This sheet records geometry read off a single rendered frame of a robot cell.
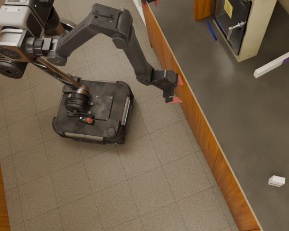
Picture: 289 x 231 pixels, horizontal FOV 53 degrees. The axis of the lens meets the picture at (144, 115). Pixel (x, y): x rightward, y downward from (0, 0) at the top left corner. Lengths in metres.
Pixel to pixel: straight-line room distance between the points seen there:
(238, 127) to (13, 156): 2.06
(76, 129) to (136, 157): 0.55
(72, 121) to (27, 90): 0.81
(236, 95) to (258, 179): 0.45
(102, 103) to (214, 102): 1.13
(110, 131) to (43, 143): 0.78
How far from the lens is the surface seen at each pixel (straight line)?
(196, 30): 1.83
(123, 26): 0.95
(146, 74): 1.24
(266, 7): 1.44
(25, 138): 2.92
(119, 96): 2.45
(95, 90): 2.54
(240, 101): 1.60
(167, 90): 1.38
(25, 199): 2.75
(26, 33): 1.30
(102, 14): 0.96
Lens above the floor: 2.37
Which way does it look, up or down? 66 degrees down
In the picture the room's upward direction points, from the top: 21 degrees counter-clockwise
